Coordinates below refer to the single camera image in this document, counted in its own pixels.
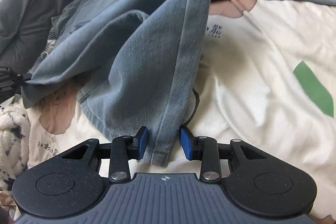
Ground cream bear print bedsheet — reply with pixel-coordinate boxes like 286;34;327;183
26;0;336;219

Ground white fuzzy patterned blanket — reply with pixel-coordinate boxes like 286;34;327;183
1;103;30;192

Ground light blue denim shorts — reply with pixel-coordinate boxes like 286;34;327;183
22;0;335;166

